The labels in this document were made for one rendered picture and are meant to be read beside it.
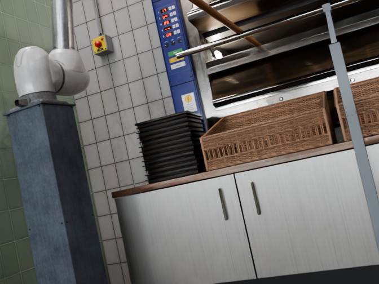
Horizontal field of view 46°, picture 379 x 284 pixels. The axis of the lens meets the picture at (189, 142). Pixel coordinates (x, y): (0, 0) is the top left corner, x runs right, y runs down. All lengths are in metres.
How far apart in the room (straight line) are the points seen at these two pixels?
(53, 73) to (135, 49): 0.81
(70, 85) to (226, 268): 1.08
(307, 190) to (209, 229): 0.45
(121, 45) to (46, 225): 1.29
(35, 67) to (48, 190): 0.52
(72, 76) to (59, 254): 0.80
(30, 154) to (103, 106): 0.96
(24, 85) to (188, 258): 1.03
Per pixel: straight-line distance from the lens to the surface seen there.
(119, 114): 2.77
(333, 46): 1.82
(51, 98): 2.03
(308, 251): 1.91
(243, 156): 1.96
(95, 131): 2.86
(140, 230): 2.13
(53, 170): 1.90
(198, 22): 2.53
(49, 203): 1.93
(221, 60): 2.54
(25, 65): 2.05
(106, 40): 2.80
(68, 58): 2.19
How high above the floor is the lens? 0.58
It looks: 4 degrees up
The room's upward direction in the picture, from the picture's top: 12 degrees counter-clockwise
